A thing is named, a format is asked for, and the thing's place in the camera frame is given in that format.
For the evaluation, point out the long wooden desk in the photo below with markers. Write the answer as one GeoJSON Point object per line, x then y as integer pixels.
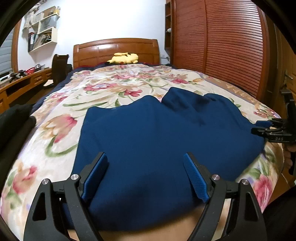
{"type": "Point", "coordinates": [14, 90]}

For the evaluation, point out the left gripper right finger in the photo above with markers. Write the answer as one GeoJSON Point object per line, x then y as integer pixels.
{"type": "Point", "coordinates": [244, 220]}

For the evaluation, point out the yellow Pikachu plush toy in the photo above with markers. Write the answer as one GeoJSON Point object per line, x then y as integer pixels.
{"type": "Point", "coordinates": [123, 58]}

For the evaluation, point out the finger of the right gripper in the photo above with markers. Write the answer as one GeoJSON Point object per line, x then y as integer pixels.
{"type": "Point", "coordinates": [272, 123]}
{"type": "Point", "coordinates": [271, 135]}

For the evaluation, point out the white wall shelf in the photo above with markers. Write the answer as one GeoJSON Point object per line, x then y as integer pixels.
{"type": "Point", "coordinates": [41, 27]}

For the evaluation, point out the wooden door with handle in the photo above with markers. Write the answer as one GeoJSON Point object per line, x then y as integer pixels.
{"type": "Point", "coordinates": [285, 72]}

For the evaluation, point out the navy blue suit jacket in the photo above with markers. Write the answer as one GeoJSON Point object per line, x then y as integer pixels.
{"type": "Point", "coordinates": [145, 143]}

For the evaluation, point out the wooden headboard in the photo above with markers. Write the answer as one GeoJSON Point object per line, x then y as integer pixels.
{"type": "Point", "coordinates": [96, 52]}

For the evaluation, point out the grey window blind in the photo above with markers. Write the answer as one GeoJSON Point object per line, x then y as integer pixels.
{"type": "Point", "coordinates": [5, 54]}

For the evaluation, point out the floral bed quilt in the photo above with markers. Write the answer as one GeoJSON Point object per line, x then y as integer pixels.
{"type": "Point", "coordinates": [51, 148]}

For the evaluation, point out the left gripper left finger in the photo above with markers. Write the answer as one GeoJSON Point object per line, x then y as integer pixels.
{"type": "Point", "coordinates": [55, 203]}

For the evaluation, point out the louvered wooden wardrobe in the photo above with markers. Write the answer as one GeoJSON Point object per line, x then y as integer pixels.
{"type": "Point", "coordinates": [233, 41]}

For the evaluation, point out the dark wooden chair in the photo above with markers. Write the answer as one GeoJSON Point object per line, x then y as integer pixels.
{"type": "Point", "coordinates": [60, 69]}

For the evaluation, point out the right hand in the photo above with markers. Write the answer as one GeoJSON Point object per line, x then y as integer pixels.
{"type": "Point", "coordinates": [287, 151]}

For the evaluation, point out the red basket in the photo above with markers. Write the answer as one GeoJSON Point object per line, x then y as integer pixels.
{"type": "Point", "coordinates": [30, 71]}

